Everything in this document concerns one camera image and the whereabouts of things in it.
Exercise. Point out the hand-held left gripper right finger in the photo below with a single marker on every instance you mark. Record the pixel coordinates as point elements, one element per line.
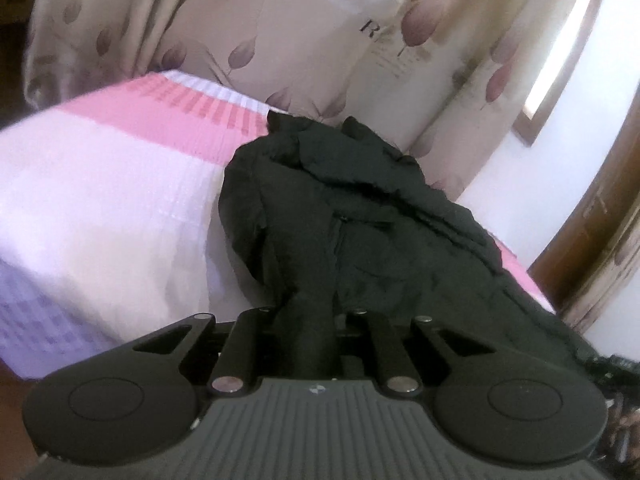
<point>385,350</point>

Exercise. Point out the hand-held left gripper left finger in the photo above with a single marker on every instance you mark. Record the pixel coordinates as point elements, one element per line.
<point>247,340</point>

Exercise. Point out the black jacket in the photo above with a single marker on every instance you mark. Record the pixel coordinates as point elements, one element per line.
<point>390,240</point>

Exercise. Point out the pink checked bed sheet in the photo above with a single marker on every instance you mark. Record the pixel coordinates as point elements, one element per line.
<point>110,190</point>

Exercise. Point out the brown wooden door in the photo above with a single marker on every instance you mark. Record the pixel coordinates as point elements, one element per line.
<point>585,225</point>

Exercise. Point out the beige leaf print curtain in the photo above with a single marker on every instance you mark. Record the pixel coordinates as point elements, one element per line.
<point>310,35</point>

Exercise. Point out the brown wooden window frame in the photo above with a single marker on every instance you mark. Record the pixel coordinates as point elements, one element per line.
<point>555,75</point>

